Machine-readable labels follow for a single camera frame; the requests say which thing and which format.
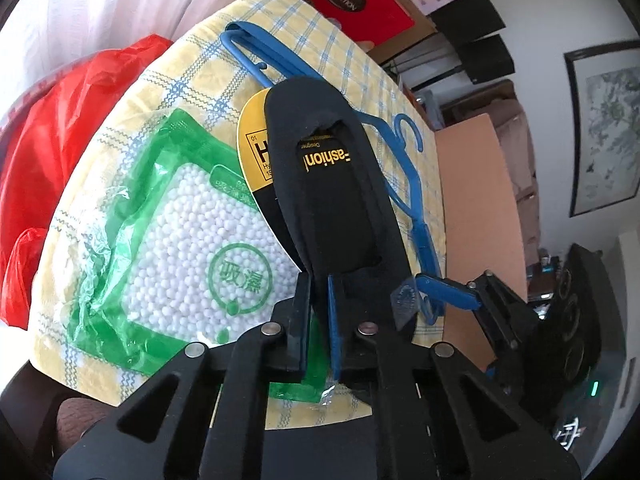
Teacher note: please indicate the plain cardboard carton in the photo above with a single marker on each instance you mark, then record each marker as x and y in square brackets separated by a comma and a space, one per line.
[405, 42]

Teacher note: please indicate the yellow checked tablecloth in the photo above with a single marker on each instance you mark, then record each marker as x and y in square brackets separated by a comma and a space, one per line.
[190, 70]

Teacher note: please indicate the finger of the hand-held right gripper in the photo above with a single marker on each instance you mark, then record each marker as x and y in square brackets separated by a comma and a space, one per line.
[507, 377]
[445, 292]

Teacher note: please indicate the red plastic bag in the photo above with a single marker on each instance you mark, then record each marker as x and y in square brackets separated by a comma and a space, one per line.
[55, 150]

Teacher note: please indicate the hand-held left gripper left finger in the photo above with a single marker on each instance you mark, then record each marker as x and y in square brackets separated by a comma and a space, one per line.
[300, 325]

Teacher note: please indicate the yellow and black insole card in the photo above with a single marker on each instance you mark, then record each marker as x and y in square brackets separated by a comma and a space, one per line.
[255, 160]

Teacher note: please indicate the large red gift box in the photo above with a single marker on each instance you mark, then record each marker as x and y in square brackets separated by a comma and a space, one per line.
[355, 5]

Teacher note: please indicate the framed ink wall painting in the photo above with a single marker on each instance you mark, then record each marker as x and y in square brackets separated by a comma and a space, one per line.
[610, 135]

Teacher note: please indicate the green dehumidifier bead packet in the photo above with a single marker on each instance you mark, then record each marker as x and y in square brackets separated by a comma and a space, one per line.
[165, 240]

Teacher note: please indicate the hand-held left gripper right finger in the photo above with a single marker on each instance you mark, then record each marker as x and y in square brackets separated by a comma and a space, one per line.
[335, 330]

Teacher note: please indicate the blue plastic clothes hanger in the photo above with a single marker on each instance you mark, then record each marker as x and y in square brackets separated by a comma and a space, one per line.
[420, 230]

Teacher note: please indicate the brown sofa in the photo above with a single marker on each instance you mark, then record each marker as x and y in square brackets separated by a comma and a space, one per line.
[517, 160]

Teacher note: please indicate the white sheer curtain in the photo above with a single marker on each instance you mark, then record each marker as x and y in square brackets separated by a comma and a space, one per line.
[100, 0]

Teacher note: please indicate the brown cardboard box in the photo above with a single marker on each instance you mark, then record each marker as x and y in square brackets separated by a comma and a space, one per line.
[475, 210]

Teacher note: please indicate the brown woven chair seat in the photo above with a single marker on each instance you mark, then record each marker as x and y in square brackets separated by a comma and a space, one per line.
[82, 425]

